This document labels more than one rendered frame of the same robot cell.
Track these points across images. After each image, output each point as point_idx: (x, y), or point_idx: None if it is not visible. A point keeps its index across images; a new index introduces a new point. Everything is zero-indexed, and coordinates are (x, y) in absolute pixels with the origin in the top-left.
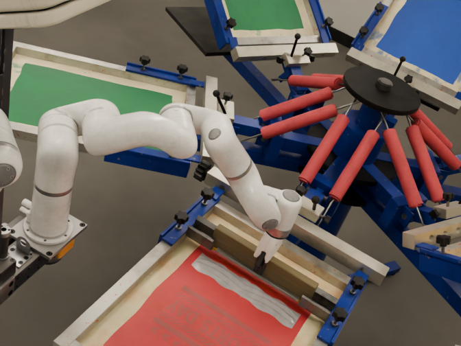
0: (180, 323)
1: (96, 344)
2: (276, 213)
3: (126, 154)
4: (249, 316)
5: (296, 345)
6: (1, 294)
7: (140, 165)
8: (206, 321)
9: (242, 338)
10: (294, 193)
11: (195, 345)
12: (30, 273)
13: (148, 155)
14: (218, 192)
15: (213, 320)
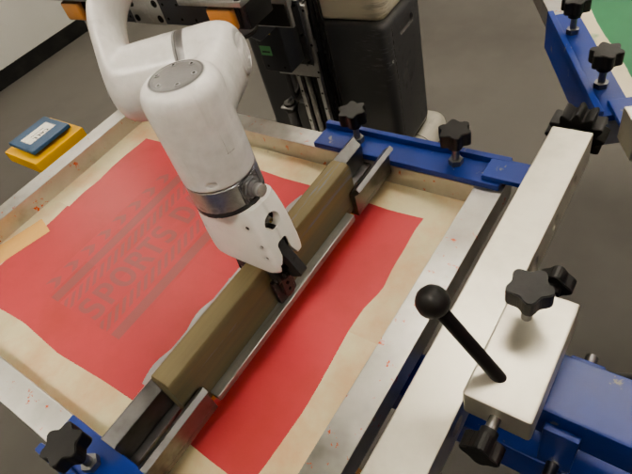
0: (171, 202)
1: (148, 133)
2: (97, 58)
3: (556, 40)
4: (180, 297)
5: (99, 392)
6: (144, 7)
7: (561, 79)
8: (172, 233)
9: (131, 290)
10: (183, 79)
11: (129, 226)
12: (184, 18)
13: (568, 56)
14: (512, 175)
15: (173, 242)
